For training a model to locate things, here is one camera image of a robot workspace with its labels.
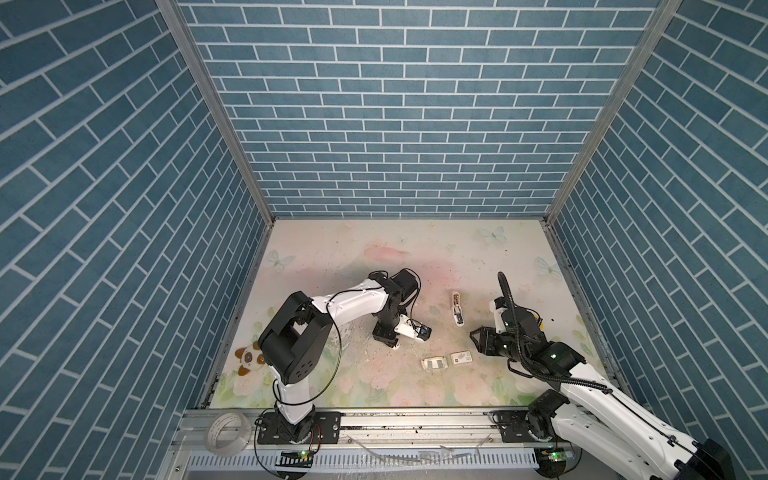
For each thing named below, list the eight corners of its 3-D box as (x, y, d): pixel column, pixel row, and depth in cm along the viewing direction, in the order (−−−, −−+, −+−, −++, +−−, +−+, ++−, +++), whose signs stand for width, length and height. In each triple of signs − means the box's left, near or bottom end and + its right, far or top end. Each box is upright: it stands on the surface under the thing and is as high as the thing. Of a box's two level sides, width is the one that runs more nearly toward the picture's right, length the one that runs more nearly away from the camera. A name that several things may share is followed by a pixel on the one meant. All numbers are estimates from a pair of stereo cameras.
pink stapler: (453, 326, 93) (456, 318, 89) (450, 299, 99) (452, 291, 95) (461, 326, 93) (464, 318, 89) (457, 299, 100) (460, 291, 95)
